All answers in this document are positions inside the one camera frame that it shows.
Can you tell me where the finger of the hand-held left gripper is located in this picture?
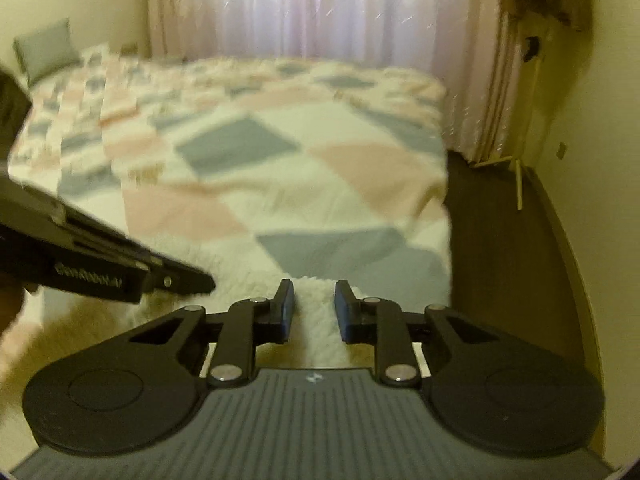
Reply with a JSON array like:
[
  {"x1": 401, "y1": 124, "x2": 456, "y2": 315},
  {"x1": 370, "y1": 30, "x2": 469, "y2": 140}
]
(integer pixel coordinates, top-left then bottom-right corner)
[{"x1": 134, "y1": 249, "x2": 217, "y2": 296}]

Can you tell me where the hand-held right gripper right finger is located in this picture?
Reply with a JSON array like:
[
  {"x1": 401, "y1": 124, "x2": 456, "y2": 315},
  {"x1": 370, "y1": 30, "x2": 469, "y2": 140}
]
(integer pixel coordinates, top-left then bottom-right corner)
[{"x1": 334, "y1": 280, "x2": 502, "y2": 389}]

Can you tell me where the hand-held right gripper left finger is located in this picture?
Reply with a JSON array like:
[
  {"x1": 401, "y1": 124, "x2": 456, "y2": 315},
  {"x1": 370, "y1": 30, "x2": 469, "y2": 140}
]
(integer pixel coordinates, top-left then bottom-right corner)
[{"x1": 127, "y1": 279, "x2": 297, "y2": 389}]

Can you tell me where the cream fleece jacket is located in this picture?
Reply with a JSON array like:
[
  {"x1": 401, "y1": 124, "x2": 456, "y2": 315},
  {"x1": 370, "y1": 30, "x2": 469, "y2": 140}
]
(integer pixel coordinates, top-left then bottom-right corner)
[{"x1": 30, "y1": 234, "x2": 426, "y2": 377}]

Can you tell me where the pink grey patterned quilt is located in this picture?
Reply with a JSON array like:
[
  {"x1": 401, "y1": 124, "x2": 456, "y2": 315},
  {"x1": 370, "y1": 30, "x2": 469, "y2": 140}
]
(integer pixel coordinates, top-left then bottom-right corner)
[{"x1": 6, "y1": 42, "x2": 453, "y2": 311}]

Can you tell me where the grey knitted pillow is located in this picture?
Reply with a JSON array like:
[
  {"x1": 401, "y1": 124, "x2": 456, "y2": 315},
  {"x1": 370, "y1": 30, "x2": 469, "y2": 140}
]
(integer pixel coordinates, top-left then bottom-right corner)
[{"x1": 12, "y1": 18, "x2": 81, "y2": 86}]

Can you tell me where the wooden coat rack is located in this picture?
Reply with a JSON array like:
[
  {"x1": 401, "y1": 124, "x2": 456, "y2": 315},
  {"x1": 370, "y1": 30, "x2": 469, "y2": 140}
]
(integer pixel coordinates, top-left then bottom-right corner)
[{"x1": 470, "y1": 10, "x2": 551, "y2": 211}]

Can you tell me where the pink sheer curtain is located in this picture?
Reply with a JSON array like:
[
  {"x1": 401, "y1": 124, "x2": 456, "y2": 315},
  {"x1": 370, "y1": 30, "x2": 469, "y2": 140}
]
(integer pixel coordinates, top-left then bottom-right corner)
[{"x1": 145, "y1": 0, "x2": 526, "y2": 161}]

